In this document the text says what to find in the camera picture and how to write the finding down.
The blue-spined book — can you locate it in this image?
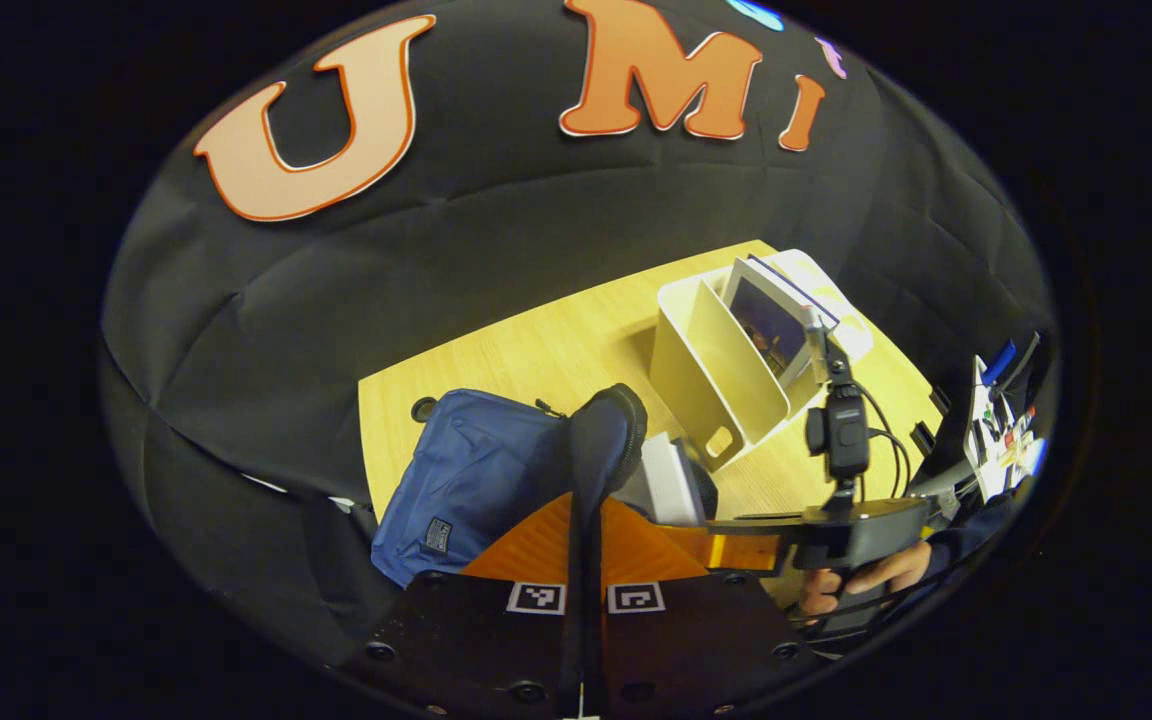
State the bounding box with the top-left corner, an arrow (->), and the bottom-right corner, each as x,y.
641,435 -> 707,528

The black cable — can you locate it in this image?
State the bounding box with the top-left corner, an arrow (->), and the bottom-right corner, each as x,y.
854,378 -> 915,501

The white printed sheet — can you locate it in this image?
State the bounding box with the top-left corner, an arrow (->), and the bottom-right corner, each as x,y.
964,355 -> 1047,501

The dark-spined book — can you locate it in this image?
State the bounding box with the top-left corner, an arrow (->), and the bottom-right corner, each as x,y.
721,253 -> 842,393

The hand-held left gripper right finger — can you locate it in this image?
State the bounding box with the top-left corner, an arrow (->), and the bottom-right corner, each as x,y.
586,495 -> 827,719

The blue marker pen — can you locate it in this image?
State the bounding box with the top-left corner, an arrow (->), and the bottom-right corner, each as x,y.
979,340 -> 1019,389

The white bookshelf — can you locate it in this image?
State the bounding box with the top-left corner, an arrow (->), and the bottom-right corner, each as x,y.
649,248 -> 877,473

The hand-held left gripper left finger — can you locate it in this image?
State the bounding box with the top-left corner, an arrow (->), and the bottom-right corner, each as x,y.
331,490 -> 587,720

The blue schoolbag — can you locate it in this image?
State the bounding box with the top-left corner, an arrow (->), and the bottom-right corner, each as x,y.
371,383 -> 720,591

